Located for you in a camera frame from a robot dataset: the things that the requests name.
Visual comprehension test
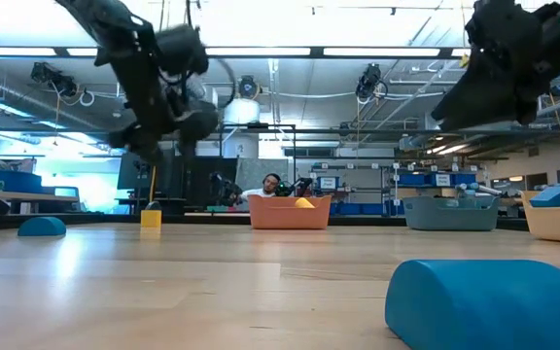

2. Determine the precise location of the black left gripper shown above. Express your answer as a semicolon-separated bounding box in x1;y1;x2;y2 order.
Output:
107;33;221;166

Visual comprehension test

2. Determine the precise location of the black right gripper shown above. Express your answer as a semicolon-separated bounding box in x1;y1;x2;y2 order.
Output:
430;0;560;131

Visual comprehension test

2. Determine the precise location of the blue half-cylinder block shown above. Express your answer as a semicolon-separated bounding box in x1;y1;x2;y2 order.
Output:
17;216;68;238
384;259;560;350

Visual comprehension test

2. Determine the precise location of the dark computer monitor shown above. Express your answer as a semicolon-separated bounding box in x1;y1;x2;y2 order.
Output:
117;150;189;193

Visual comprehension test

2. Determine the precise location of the yellow cube block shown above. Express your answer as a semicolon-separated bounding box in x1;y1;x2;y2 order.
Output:
140;209;163;229

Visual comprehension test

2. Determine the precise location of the white cylindrical tank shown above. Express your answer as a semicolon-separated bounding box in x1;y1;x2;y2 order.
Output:
224;96;261;125

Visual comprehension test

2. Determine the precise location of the grey panel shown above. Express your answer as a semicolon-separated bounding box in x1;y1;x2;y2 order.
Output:
234;157;289;193

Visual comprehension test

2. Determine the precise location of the black ceiling device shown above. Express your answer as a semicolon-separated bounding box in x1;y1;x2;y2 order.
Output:
355;62;389;101
237;74;262;101
29;61;80;98

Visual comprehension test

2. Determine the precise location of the person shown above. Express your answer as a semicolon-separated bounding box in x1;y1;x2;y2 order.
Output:
238;173;282;203

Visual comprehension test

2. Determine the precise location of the metal shelving rack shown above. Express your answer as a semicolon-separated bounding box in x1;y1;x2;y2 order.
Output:
293;156;488;218

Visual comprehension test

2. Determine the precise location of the grey-blue plastic bin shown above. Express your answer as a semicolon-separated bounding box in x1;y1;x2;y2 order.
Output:
402;195;501;232

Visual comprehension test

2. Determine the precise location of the orange plastic bin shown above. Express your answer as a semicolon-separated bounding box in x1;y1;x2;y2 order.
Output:
248;194;333;230

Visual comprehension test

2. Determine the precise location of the yellow plastic bin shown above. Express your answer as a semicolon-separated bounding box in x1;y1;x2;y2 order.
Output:
518;190;560;246

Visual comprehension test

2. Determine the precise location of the blue storage crate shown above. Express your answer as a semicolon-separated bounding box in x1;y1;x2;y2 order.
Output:
0;169;43;194

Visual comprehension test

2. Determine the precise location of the black overhead beam with lights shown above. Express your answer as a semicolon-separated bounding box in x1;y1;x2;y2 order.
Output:
0;45;475;61

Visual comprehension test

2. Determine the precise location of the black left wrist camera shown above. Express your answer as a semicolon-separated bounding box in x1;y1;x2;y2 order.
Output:
156;23;209;75

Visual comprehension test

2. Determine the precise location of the black aluminium table frame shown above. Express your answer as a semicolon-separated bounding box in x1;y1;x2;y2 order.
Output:
0;212;529;232

